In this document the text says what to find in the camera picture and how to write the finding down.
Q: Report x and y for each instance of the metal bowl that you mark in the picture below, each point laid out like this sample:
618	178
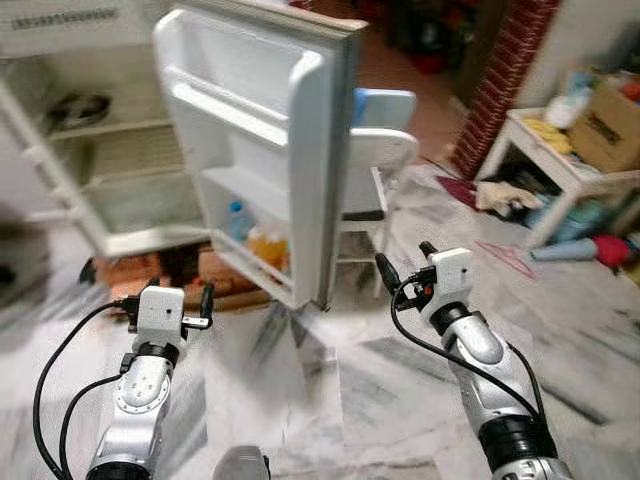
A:
80	110

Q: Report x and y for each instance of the brown cardboard box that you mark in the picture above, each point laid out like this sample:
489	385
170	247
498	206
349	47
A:
608	130

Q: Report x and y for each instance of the beige crumpled cloth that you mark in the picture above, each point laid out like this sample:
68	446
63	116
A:
505	196

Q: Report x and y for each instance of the maroon floor mat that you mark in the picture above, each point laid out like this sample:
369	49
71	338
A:
458	192

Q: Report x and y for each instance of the red brick pillar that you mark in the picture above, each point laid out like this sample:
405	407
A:
505	80

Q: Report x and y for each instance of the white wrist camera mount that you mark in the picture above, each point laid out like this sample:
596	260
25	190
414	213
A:
161	315
452	275

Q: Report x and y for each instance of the grey fridge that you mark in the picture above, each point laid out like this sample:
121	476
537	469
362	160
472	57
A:
110	160

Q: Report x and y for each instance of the light blue cylinder bottle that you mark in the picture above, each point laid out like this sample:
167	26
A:
565	251

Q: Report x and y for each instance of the red round container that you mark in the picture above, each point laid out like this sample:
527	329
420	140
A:
613	251

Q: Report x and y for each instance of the orange brick stack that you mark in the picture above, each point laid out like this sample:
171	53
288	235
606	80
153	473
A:
225	272
130	272

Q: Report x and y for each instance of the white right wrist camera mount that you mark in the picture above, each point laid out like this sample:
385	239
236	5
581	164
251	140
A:
452	275

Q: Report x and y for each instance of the silver left robot leg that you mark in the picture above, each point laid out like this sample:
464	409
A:
242	463

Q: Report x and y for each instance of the blue cloth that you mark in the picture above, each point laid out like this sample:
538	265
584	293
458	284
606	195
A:
364	105

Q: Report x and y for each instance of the white shelf table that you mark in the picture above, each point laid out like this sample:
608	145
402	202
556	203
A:
560	175

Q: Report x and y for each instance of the red clothes hanger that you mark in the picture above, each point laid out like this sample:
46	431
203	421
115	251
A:
516	266

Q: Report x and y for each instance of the white plastic chair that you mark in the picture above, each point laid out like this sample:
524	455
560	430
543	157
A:
385	150

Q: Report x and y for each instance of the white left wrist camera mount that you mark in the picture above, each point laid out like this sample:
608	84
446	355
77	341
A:
161	315

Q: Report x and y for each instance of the yellow banana bunch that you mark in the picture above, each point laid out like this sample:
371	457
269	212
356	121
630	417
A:
548	135

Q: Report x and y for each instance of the clear bottle blue cap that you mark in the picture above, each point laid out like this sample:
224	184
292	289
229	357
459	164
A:
239	222

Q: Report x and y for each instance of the teal plastic container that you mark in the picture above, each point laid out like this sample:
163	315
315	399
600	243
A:
578	220

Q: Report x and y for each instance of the white plastic bag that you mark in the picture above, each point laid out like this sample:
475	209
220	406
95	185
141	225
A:
568	105

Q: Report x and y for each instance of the grey fridge door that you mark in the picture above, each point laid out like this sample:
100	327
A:
250	70

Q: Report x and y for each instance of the orange juice bottle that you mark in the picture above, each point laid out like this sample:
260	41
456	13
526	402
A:
268	248

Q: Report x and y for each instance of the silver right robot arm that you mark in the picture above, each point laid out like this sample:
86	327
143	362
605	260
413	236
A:
480	345

